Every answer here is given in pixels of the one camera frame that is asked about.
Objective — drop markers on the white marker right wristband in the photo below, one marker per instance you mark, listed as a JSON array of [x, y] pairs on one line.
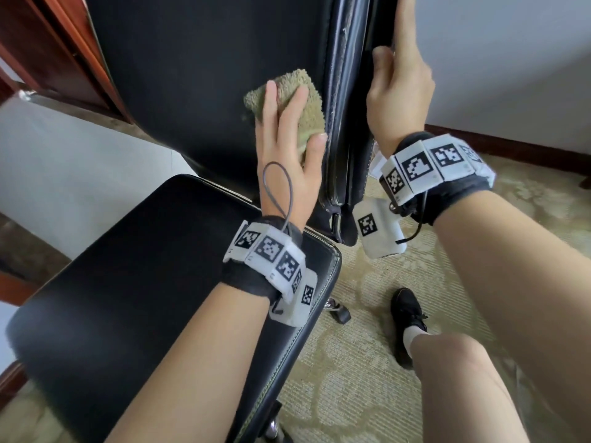
[[429, 170]]

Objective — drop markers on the black shoe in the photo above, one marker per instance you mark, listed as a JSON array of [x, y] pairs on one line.
[[406, 313]]

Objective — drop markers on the person's left forearm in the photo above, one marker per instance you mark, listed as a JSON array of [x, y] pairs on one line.
[[194, 373]]

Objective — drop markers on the person's right leg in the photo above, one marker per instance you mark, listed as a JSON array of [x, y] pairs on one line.
[[462, 392]]

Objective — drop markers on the white marker left wristband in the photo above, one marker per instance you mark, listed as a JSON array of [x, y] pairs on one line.
[[268, 249]]

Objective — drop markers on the white marker wristband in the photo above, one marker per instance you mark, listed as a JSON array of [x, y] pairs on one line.
[[429, 170], [268, 249]]

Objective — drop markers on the black leather chair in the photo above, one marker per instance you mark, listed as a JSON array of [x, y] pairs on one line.
[[138, 300]]

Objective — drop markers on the person's left hand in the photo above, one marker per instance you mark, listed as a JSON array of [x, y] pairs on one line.
[[291, 180]]

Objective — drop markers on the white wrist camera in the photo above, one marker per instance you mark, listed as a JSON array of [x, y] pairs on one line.
[[300, 301], [377, 230]]

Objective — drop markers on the person's right hand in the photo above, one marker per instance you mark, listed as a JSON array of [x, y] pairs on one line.
[[402, 97]]

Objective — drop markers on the green cleaning cloth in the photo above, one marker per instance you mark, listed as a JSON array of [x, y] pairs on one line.
[[314, 115]]

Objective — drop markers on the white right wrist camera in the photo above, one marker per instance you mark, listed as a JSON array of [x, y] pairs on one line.
[[377, 230]]

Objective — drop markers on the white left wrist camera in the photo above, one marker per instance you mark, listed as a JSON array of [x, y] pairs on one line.
[[300, 301]]

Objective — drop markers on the person's right forearm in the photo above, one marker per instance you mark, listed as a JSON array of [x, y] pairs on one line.
[[526, 290]]

